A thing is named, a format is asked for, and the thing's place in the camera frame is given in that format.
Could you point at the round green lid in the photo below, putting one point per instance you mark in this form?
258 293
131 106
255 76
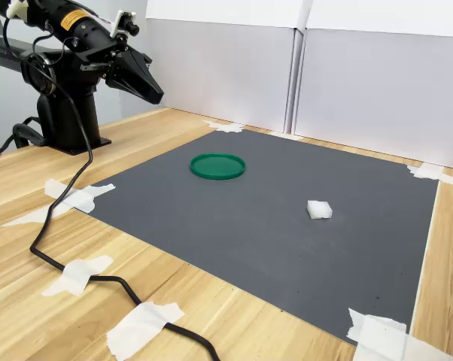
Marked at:
221 167

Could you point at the small white camera box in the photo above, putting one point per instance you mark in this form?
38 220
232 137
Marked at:
121 23

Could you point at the dark grey mat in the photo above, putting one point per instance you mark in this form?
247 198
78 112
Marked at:
249 244

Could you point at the small white plastic terminal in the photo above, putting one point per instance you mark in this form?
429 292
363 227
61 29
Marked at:
318 210

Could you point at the long white tape strip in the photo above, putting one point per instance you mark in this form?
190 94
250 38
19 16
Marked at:
426 255

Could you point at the white tape piece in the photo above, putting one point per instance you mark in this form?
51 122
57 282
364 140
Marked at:
140 327
427 172
380 338
228 127
79 197
286 135
76 276

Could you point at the white partition panel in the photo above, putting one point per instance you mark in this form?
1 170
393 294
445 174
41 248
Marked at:
196 75
429 94

